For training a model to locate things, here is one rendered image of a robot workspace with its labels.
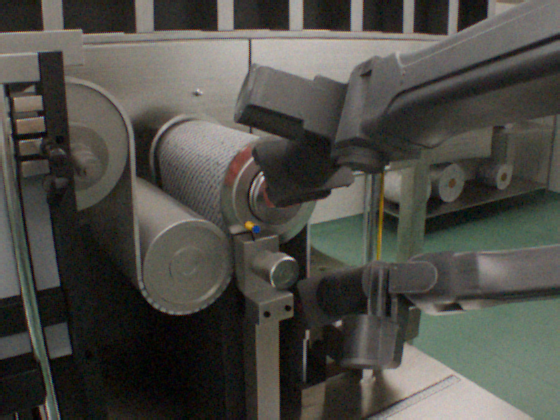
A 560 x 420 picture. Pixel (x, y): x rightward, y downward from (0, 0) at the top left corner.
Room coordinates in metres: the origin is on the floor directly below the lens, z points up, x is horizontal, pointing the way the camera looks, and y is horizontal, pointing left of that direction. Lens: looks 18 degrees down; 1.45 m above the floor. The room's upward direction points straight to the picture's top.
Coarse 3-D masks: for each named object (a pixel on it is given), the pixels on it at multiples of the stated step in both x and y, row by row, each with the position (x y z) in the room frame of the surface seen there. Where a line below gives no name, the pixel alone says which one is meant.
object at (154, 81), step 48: (96, 48) 0.89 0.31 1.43; (144, 48) 0.94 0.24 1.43; (192, 48) 0.98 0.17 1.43; (240, 48) 1.03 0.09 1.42; (288, 48) 1.09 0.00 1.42; (336, 48) 1.15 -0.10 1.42; (384, 48) 1.23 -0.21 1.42; (144, 96) 0.93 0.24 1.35; (192, 96) 0.98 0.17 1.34; (144, 144) 0.93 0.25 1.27; (480, 144) 1.42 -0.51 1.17
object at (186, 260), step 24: (144, 192) 0.74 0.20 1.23; (144, 216) 0.66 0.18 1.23; (168, 216) 0.64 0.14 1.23; (192, 216) 0.64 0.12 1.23; (144, 240) 0.61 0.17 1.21; (168, 240) 0.61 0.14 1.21; (192, 240) 0.63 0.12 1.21; (216, 240) 0.65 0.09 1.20; (144, 264) 0.59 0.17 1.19; (168, 264) 0.61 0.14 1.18; (192, 264) 0.63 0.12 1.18; (216, 264) 0.65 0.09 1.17; (168, 288) 0.61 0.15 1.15; (192, 288) 0.63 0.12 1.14; (216, 288) 0.64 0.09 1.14
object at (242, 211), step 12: (252, 168) 0.66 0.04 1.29; (240, 180) 0.65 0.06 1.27; (240, 192) 0.65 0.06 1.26; (240, 204) 0.65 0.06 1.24; (240, 216) 0.65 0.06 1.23; (252, 216) 0.66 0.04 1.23; (300, 216) 0.70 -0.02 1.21; (264, 228) 0.67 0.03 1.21; (276, 228) 0.68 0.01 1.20; (288, 228) 0.69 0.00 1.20
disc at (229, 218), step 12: (252, 144) 0.67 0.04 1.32; (240, 156) 0.66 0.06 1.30; (228, 168) 0.65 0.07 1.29; (240, 168) 0.66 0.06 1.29; (228, 180) 0.65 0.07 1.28; (228, 192) 0.65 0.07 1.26; (228, 204) 0.65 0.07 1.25; (312, 204) 0.72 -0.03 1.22; (228, 216) 0.65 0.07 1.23; (228, 228) 0.65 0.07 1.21; (240, 228) 0.66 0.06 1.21; (300, 228) 0.71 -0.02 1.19
